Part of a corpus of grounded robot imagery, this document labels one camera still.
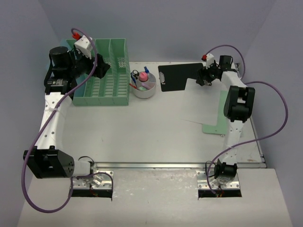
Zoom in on green clipboard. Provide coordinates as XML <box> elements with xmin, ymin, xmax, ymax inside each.
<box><xmin>202</xmin><ymin>91</ymin><xmax>228</xmax><ymax>136</ymax></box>

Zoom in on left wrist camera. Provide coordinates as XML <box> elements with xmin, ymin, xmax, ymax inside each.
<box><xmin>72</xmin><ymin>33</ymin><xmax>93</xmax><ymax>60</ymax></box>

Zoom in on black handled scissors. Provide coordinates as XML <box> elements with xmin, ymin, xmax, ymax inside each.
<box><xmin>131</xmin><ymin>70</ymin><xmax>140</xmax><ymax>80</ymax></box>

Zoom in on white clipboard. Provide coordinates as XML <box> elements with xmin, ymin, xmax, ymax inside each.
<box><xmin>179</xmin><ymin>79</ymin><xmax>223</xmax><ymax>126</ymax></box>

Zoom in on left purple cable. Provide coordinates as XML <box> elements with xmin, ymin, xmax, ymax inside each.
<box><xmin>21</xmin><ymin>28</ymin><xmax>114</xmax><ymax>212</ymax></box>

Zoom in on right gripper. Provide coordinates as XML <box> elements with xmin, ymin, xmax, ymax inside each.
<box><xmin>196</xmin><ymin>60</ymin><xmax>219</xmax><ymax>86</ymax></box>

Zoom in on purple highlighter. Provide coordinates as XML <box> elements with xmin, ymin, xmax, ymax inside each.
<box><xmin>142</xmin><ymin>83</ymin><xmax>151</xmax><ymax>90</ymax></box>

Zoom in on white round desk organizer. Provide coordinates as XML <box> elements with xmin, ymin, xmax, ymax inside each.
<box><xmin>131</xmin><ymin>72</ymin><xmax>157</xmax><ymax>99</ymax></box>

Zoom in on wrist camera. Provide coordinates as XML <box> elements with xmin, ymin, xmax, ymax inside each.
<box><xmin>72</xmin><ymin>33</ymin><xmax>93</xmax><ymax>60</ymax></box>
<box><xmin>201</xmin><ymin>53</ymin><xmax>215</xmax><ymax>69</ymax></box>

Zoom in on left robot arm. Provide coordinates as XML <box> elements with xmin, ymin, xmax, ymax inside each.
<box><xmin>23</xmin><ymin>44</ymin><xmax>110</xmax><ymax>186</ymax></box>

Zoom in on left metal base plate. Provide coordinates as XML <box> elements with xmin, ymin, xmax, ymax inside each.
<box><xmin>70</xmin><ymin>170</ymin><xmax>114</xmax><ymax>190</ymax></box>

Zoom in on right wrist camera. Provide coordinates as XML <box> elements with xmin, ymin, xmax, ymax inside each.
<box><xmin>201</xmin><ymin>53</ymin><xmax>215</xmax><ymax>69</ymax></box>

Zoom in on metal base plate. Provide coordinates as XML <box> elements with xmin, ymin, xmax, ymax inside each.
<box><xmin>70</xmin><ymin>170</ymin><xmax>114</xmax><ymax>190</ymax></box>
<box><xmin>196</xmin><ymin>170</ymin><xmax>240</xmax><ymax>190</ymax></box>

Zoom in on blue clipboard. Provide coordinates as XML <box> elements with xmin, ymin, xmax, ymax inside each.
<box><xmin>60</xmin><ymin>39</ymin><xmax>71</xmax><ymax>50</ymax></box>

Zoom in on black clipboard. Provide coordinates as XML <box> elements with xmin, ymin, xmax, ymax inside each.
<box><xmin>158</xmin><ymin>63</ymin><xmax>203</xmax><ymax>92</ymax></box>

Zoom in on green mesh file organizer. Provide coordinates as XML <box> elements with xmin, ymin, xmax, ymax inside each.
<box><xmin>72</xmin><ymin>38</ymin><xmax>130</xmax><ymax>106</ymax></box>

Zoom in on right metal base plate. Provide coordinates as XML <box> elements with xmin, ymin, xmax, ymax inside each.
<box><xmin>196</xmin><ymin>170</ymin><xmax>240</xmax><ymax>190</ymax></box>

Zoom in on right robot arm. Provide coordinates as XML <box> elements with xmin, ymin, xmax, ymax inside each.
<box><xmin>196</xmin><ymin>53</ymin><xmax>255</xmax><ymax>186</ymax></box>

